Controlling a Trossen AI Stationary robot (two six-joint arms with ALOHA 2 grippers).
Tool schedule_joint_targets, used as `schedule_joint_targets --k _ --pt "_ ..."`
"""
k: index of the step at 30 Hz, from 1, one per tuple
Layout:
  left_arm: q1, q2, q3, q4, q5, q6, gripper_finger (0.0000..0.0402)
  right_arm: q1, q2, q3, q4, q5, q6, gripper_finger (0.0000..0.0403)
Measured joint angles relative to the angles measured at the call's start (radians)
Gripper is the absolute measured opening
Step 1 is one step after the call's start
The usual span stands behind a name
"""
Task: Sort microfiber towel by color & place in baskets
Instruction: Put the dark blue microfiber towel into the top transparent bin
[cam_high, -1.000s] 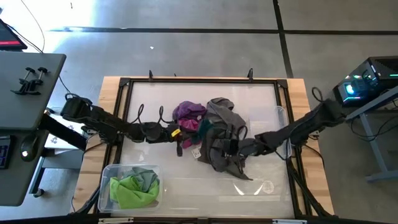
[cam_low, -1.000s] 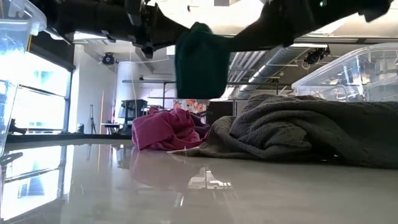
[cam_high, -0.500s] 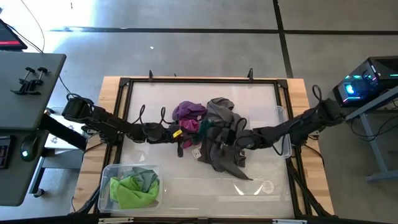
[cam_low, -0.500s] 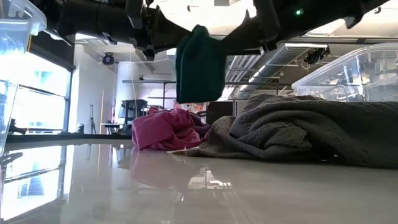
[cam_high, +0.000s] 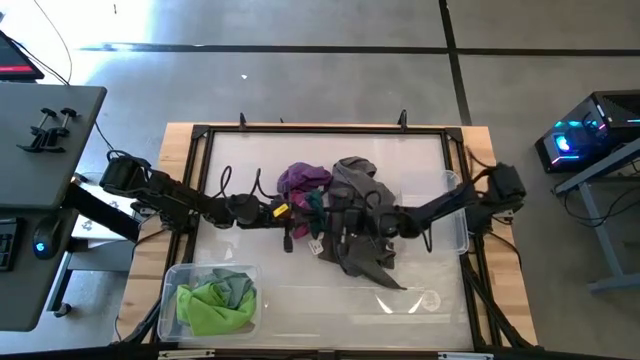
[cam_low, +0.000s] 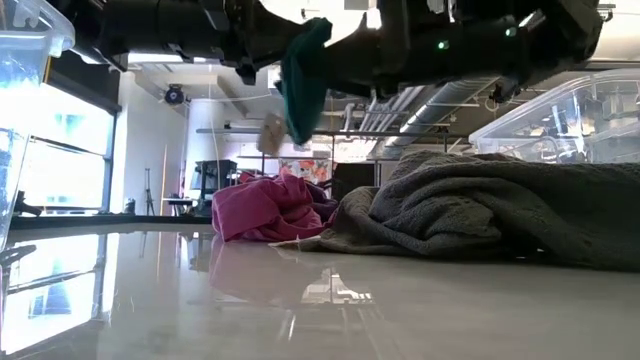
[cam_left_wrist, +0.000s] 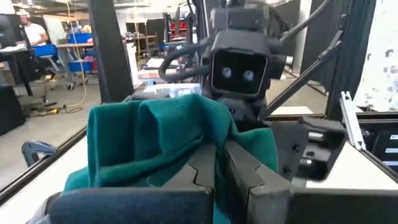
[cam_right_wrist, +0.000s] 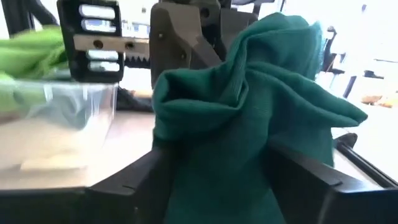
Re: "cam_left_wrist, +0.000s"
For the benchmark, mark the blue storage bin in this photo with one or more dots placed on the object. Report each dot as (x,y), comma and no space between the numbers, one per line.
(79,38)
(80,67)

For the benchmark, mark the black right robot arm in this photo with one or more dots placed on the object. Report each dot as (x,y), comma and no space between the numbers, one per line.
(239,18)

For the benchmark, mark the dark curtain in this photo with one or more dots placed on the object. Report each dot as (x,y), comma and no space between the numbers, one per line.
(354,46)

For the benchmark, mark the dark teal microfiber towel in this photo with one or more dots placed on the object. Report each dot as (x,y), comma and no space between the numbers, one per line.
(140,130)

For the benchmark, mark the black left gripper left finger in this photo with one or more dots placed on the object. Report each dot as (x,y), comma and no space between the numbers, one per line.
(140,205)

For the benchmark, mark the dark bar clamp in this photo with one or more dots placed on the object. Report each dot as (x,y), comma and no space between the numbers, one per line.
(34,146)

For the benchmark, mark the blue chair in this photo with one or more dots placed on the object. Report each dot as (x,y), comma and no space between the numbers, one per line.
(45,50)

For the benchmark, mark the white cylinder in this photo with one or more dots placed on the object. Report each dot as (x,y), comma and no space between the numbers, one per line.
(133,65)

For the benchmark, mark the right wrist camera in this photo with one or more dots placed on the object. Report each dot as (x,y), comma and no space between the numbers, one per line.
(239,73)

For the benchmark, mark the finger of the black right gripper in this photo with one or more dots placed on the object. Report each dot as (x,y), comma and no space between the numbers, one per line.
(290,146)

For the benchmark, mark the red shelf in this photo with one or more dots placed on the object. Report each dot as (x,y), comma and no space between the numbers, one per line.
(178,29)

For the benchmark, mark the aluminium rail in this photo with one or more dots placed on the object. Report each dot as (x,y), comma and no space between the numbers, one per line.
(351,121)

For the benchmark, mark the white printed cloth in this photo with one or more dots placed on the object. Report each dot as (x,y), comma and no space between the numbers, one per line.
(385,46)

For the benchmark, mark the person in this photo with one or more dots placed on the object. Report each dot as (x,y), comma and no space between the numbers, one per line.
(34,32)

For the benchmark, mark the black labelled drawer unit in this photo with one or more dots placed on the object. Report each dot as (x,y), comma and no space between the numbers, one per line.
(379,146)

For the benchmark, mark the black curtain panel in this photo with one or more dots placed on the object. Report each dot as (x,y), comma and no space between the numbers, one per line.
(109,46)

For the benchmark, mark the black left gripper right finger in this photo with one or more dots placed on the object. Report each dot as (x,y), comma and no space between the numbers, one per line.
(295,205)

